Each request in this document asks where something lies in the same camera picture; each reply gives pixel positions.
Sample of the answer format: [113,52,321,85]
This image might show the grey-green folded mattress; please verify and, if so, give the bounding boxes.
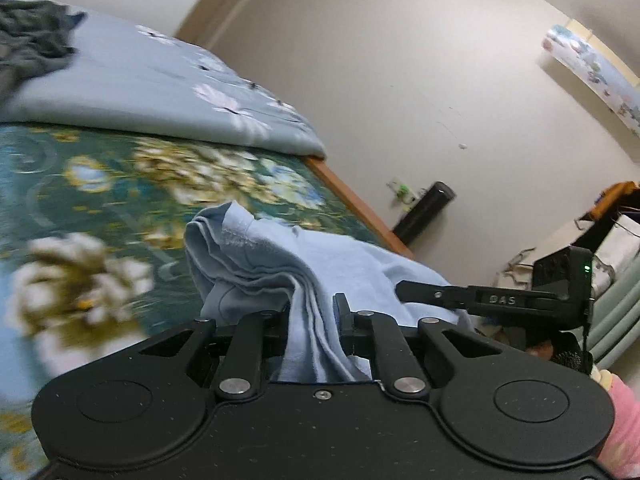
[582,270,640,374]

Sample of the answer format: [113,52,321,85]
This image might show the white bag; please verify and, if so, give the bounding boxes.
[595,212,640,286]

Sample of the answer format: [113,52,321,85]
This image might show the printed curtain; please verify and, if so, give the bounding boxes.
[542,24,640,139]

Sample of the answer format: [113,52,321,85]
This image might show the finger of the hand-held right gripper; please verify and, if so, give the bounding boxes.
[394,279,476,317]

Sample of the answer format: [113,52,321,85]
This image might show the light blue long-sleeve shirt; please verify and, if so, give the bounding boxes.
[184,200,476,384]

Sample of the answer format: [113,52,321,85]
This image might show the teal floral blanket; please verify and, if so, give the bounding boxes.
[0,125,397,480]

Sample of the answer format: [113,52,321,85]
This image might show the wall socket with plug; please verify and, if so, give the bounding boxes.
[386,176,419,209]

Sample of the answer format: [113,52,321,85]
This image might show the black cylinder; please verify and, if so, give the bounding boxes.
[391,181,457,244]

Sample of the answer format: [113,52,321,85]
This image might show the grey-blue floral quilt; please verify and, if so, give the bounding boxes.
[0,0,327,157]

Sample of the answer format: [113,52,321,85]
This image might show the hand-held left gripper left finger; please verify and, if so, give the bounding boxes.
[134,308,291,403]

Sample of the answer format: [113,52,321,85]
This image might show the wooden bed frame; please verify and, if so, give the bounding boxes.
[305,154,416,260]

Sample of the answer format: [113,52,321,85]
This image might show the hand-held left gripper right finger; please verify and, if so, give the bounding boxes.
[332,292,507,404]

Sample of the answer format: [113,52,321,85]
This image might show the person's right forearm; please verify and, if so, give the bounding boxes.
[590,367,640,480]

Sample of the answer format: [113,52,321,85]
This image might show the tangled cables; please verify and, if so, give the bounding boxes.
[499,247,537,289]

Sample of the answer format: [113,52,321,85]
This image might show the person's right hand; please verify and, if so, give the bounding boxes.
[520,336,556,364]

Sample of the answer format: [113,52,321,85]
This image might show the dark grey garment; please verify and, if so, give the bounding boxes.
[0,0,87,107]

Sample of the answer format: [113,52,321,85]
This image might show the orange cloth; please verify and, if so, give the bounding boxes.
[592,181,640,222]

